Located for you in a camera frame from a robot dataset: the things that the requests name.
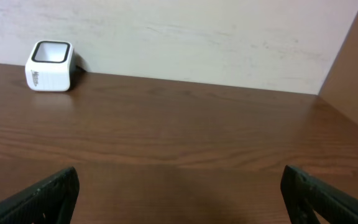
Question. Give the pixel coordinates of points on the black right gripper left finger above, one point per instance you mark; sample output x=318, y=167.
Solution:
x=51, y=200

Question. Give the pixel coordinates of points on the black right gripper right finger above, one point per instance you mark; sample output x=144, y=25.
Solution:
x=305, y=196

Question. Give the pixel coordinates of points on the white barcode scanner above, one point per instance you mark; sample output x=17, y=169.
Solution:
x=50, y=65

